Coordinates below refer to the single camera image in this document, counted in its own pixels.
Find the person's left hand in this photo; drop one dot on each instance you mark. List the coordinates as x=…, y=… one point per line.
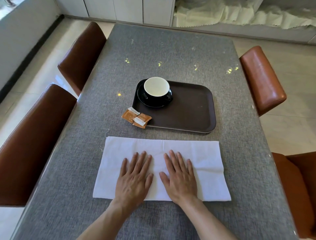
x=130, y=186

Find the person's right hand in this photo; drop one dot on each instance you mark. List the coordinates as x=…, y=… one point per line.
x=181, y=186

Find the person's left middle finger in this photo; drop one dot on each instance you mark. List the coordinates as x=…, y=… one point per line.
x=140, y=162

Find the person's right middle finger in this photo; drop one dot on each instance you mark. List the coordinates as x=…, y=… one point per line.
x=175, y=160

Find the person's left thumb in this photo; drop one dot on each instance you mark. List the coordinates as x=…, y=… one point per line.
x=148, y=181

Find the person's left little finger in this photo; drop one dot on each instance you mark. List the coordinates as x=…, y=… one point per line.
x=123, y=167

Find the person's right thumb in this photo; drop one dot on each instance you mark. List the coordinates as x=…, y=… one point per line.
x=165, y=181

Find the person's right little finger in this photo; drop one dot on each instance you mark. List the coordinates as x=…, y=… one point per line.
x=190, y=168

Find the white cloth napkin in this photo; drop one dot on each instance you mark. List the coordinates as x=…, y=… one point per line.
x=207, y=168

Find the person's right forearm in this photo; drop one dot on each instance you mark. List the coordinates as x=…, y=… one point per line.
x=205, y=222

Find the person's left forearm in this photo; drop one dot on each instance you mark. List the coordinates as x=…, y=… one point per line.
x=108, y=222

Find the orange sugar packet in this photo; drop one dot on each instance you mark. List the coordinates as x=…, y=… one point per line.
x=143, y=121
x=128, y=115

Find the dark brown serving tray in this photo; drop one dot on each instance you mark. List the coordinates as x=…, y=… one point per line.
x=190, y=108

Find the black saucer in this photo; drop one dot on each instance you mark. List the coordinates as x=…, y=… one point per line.
x=145, y=101

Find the black cup with white inside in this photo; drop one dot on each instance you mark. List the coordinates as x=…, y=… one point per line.
x=156, y=87

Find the brown leather chair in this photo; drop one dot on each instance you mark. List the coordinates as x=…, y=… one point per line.
x=82, y=56
x=298, y=188
x=32, y=148
x=263, y=79

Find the white cabinet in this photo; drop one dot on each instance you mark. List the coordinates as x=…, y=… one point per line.
x=128, y=10

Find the white crumpled fabric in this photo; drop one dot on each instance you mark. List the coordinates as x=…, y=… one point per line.
x=234, y=14

